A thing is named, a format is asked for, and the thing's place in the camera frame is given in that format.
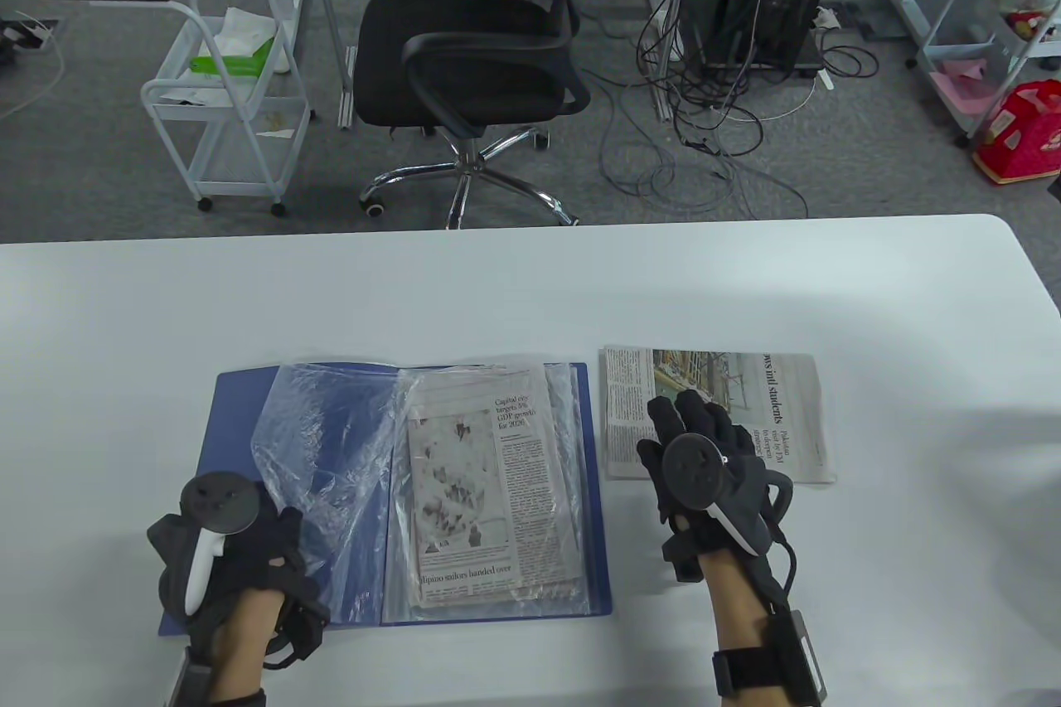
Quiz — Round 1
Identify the black right glove cable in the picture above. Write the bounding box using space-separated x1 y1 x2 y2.
764 470 802 618

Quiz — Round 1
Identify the black white right glove tracker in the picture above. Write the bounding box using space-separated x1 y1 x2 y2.
662 433 760 558

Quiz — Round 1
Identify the person's right forearm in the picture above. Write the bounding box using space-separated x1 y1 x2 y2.
703 551 798 707

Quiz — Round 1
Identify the tangle of black cables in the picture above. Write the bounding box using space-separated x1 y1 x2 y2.
584 0 881 220

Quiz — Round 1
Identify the white crumpled paper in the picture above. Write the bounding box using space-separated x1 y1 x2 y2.
216 6 280 55

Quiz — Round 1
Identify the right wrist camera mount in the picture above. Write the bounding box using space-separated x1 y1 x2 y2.
712 609 829 707

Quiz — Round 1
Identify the white metal trolley cart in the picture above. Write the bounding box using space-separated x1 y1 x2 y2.
138 0 313 217

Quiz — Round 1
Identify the green flat box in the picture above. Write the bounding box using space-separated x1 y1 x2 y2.
190 36 280 79

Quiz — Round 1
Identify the grey metal desk leg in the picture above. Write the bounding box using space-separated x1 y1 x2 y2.
302 0 359 133

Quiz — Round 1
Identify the black white glove tracker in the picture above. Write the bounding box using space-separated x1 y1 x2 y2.
662 433 760 558
181 472 260 617

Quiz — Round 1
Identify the clear sleeve holding newspaper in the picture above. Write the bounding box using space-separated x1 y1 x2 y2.
380 361 599 627

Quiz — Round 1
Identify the pink paper sheet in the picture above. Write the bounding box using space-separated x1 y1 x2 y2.
928 60 993 129

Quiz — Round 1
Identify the newspaper clipping with grey photo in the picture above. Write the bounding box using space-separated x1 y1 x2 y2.
405 366 562 608

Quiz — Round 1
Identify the black mesh office chair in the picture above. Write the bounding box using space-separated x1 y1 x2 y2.
354 0 624 229

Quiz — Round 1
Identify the black white left glove tracker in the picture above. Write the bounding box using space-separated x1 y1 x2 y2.
181 472 260 617

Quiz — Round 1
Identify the red gift bag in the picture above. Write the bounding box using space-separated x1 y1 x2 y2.
972 79 1061 186

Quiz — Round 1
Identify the person's left forearm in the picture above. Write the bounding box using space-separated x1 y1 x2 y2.
206 586 288 707

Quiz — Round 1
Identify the floor socket with white cable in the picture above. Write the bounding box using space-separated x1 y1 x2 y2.
0 12 69 121

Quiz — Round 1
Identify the person's left hand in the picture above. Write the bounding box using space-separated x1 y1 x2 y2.
148 505 332 646

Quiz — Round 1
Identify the blue open folder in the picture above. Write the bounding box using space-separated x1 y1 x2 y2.
157 361 615 638

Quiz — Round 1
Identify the white desk leg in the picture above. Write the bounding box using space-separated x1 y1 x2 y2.
637 0 692 121

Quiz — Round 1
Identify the crumpled clear plastic sleeve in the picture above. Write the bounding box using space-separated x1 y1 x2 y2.
249 363 419 627

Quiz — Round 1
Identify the folded newspaper with colour photo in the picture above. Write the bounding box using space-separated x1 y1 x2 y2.
600 344 837 487

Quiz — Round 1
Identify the person's right hand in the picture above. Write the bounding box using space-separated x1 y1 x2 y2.
637 390 795 585

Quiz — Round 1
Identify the white paper sheet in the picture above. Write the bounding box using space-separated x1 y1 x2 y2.
156 84 218 109

